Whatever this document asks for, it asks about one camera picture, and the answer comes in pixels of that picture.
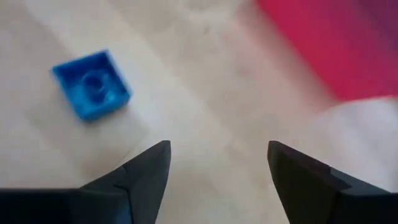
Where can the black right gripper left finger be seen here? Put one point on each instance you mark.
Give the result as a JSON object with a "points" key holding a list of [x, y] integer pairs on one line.
{"points": [[136, 186]]}

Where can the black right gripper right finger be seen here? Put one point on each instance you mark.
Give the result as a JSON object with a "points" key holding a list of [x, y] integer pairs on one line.
{"points": [[304, 193]]}

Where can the small blue block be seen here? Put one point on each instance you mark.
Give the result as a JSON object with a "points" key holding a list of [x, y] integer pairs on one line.
{"points": [[93, 87]]}

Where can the red plastic bin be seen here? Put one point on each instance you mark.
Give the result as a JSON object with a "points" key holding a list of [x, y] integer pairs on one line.
{"points": [[326, 40]]}

